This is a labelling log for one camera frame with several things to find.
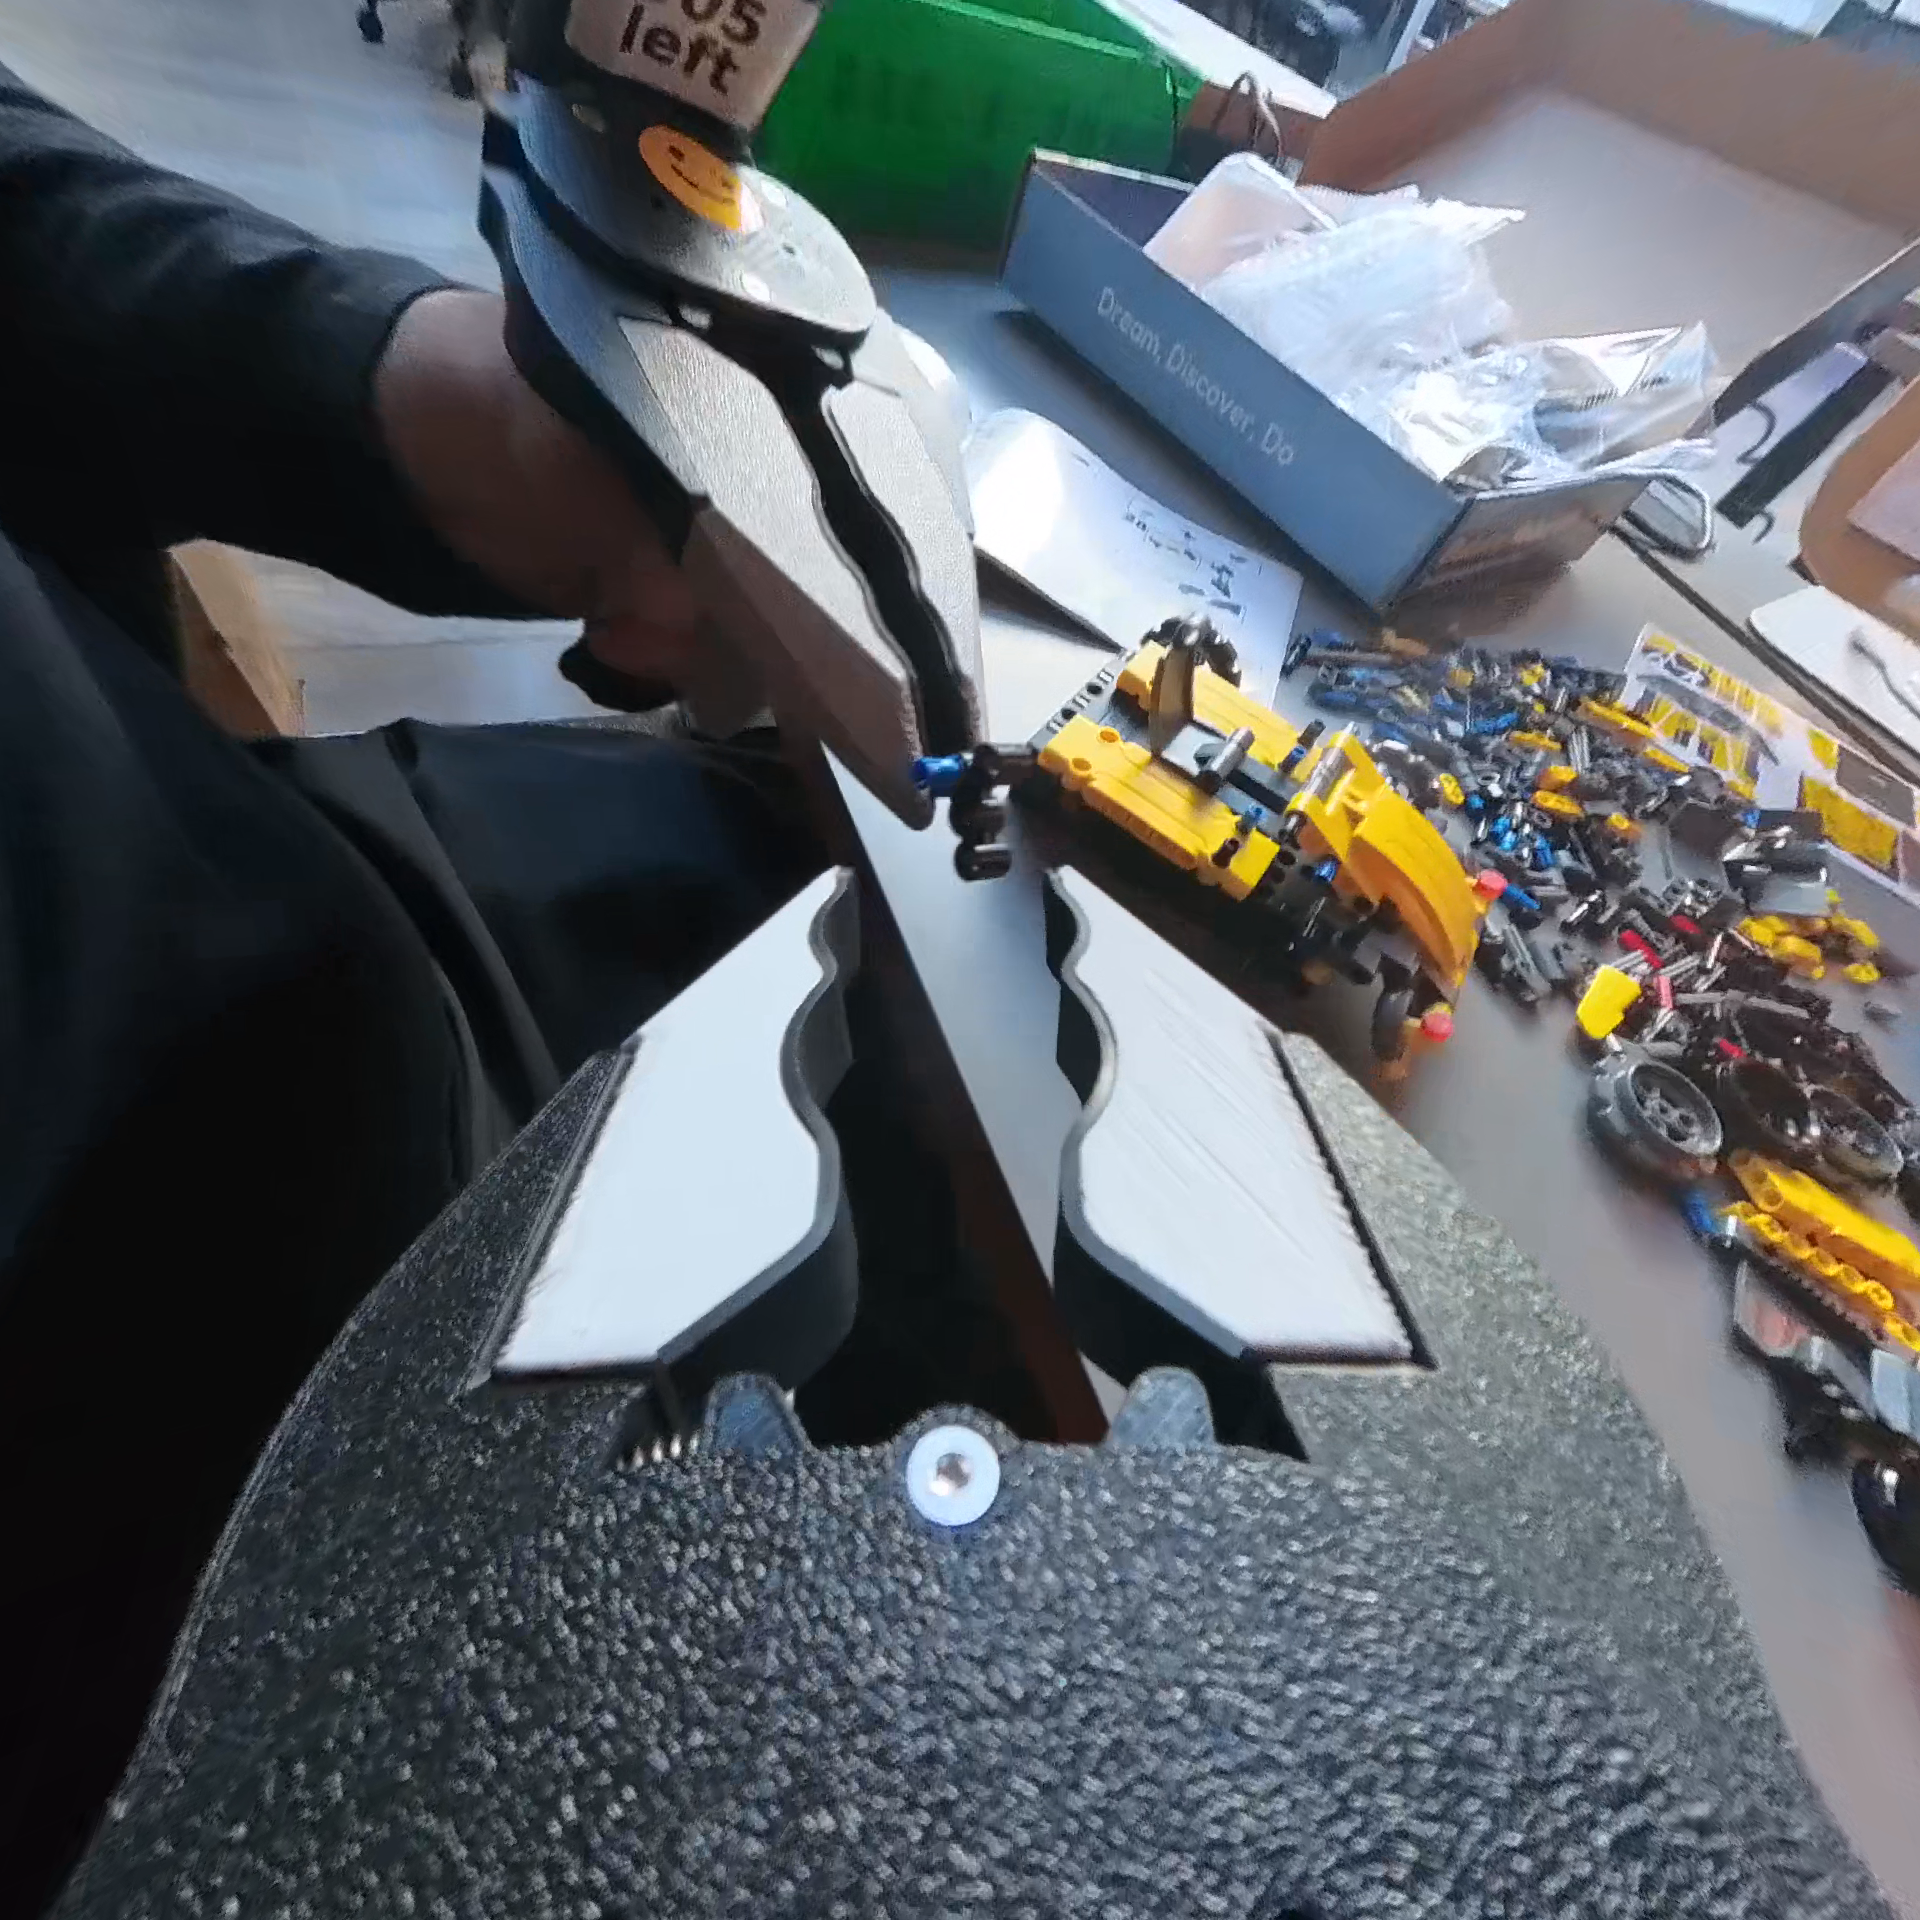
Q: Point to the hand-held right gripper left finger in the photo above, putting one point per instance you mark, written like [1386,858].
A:
[674,1188]

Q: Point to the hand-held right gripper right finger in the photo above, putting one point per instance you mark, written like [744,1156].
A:
[1229,1188]

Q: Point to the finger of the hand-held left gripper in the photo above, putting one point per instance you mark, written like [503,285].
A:
[812,573]
[938,573]

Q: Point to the blue brick pin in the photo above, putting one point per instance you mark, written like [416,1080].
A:
[939,772]

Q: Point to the black brick connector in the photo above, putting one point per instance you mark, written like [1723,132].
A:
[985,816]

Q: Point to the yellow toy brick vehicle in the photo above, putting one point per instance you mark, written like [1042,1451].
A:
[1260,797]

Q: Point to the person's left forearm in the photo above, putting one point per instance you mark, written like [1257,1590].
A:
[180,332]

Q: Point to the grey desk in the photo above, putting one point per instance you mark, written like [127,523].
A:
[1561,1292]

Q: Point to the person's left hand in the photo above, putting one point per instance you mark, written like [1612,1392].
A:
[496,480]

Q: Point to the building instruction booklet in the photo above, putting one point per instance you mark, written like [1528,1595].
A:
[1140,557]

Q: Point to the blue toy box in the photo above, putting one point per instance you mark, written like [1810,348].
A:
[1229,406]

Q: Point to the green plastic bin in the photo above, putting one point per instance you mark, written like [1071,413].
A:
[961,123]

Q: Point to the person's legs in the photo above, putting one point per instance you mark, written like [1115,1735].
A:
[269,991]

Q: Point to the clear plastic bags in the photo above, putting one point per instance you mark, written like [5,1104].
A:
[1351,301]

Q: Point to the pile of loose toy bricks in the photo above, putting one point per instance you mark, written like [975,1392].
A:
[1740,1053]

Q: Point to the yellow sticker sheet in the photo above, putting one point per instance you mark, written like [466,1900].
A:
[1802,750]

